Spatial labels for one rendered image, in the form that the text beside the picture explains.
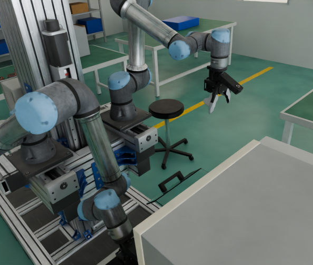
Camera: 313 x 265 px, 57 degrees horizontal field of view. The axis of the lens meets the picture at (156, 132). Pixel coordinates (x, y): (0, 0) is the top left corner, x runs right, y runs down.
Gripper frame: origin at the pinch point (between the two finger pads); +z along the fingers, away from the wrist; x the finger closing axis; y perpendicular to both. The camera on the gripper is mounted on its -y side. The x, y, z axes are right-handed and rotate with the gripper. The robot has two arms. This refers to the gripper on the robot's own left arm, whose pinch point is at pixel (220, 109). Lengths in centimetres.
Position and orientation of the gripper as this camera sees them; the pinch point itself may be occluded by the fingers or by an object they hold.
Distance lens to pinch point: 137.6
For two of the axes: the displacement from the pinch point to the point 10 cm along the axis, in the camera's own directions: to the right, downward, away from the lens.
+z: 0.6, 8.5, 5.2
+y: -6.9, -3.4, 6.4
